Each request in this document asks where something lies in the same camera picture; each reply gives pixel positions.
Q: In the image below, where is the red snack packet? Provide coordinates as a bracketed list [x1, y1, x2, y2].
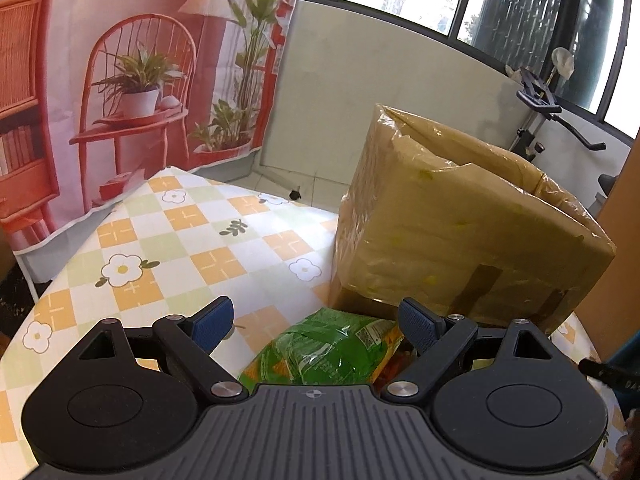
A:
[377, 347, 418, 391]

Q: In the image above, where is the backdrop stand foot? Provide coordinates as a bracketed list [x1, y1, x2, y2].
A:
[260, 167, 304, 201]

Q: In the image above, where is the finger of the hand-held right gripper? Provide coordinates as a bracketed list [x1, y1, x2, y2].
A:
[579, 357, 640, 393]

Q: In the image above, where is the checked floral tablecloth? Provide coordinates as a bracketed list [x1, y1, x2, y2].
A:
[0, 167, 608, 466]

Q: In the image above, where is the printed room backdrop cloth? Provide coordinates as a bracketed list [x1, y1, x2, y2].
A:
[0, 0, 301, 281]

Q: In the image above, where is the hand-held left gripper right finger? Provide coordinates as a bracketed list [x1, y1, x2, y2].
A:
[381, 297, 556, 403]

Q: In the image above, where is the green snack packet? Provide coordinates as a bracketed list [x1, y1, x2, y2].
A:
[237, 307, 406, 387]

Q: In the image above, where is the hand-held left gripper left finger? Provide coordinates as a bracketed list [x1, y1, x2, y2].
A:
[75, 296, 248, 401]

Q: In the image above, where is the taped cardboard box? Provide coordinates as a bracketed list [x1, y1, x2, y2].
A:
[327, 104, 617, 338]

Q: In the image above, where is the white cloth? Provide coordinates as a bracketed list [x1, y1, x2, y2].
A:
[550, 47, 576, 81]

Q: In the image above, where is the barred window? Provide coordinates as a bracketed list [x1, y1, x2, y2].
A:
[297, 0, 640, 141]

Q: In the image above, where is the teal plastic box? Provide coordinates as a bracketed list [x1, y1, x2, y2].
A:
[602, 332, 640, 411]

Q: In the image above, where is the exercise bike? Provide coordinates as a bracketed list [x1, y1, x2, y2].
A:
[510, 66, 640, 211]

